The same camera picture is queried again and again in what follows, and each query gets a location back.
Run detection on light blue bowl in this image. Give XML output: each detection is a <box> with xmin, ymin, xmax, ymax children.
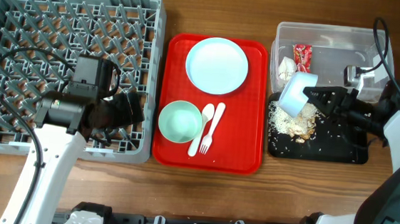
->
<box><xmin>278</xmin><ymin>72</ymin><xmax>318</xmax><ymax>118</ymax></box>

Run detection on rice and peanut shells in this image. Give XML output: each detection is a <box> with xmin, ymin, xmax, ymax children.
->
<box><xmin>268</xmin><ymin>101</ymin><xmax>321</xmax><ymax>143</ymax></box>

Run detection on white tissue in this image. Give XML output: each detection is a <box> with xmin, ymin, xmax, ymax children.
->
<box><xmin>278</xmin><ymin>56</ymin><xmax>297</xmax><ymax>81</ymax></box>

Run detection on red snack wrapper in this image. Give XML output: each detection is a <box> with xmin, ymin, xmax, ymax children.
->
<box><xmin>293</xmin><ymin>44</ymin><xmax>313</xmax><ymax>73</ymax></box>

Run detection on green bowl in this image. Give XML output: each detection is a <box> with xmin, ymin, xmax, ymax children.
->
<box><xmin>158</xmin><ymin>101</ymin><xmax>202</xmax><ymax>143</ymax></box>

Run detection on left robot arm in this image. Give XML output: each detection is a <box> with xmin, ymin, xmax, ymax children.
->
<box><xmin>0</xmin><ymin>55</ymin><xmax>145</xmax><ymax>224</ymax></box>

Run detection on grey dishwasher rack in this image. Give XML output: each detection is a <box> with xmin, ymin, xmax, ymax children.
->
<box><xmin>0</xmin><ymin>0</ymin><xmax>168</xmax><ymax>163</ymax></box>

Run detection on black tray bin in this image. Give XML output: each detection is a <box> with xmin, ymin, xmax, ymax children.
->
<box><xmin>263</xmin><ymin>91</ymin><xmax>374</xmax><ymax>166</ymax></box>

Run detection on clear plastic bin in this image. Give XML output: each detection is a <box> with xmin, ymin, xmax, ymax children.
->
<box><xmin>270</xmin><ymin>22</ymin><xmax>380</xmax><ymax>93</ymax></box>

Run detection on white plastic spoon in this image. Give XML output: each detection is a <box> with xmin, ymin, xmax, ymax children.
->
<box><xmin>188</xmin><ymin>103</ymin><xmax>215</xmax><ymax>157</ymax></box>

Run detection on white plastic fork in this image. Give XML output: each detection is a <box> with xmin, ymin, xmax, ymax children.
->
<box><xmin>199</xmin><ymin>102</ymin><xmax>226</xmax><ymax>154</ymax></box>

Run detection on red serving tray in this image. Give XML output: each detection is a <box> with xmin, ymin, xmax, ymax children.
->
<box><xmin>152</xmin><ymin>34</ymin><xmax>268</xmax><ymax>175</ymax></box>

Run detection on light blue plate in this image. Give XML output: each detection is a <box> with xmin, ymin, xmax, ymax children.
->
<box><xmin>185</xmin><ymin>37</ymin><xmax>249</xmax><ymax>96</ymax></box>

